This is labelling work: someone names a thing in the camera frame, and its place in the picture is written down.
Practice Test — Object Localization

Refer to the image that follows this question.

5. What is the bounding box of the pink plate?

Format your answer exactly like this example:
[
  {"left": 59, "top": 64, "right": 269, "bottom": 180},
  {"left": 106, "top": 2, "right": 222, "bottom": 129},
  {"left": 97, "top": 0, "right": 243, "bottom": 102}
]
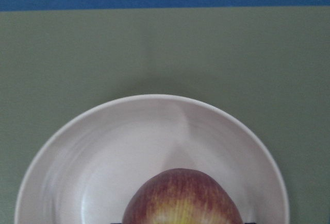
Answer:
[{"left": 14, "top": 94, "right": 290, "bottom": 223}]

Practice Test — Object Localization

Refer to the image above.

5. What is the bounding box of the red yellow apple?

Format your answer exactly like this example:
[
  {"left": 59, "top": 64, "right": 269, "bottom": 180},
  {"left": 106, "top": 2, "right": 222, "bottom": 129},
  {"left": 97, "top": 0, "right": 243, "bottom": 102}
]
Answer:
[{"left": 122, "top": 168, "right": 243, "bottom": 223}]

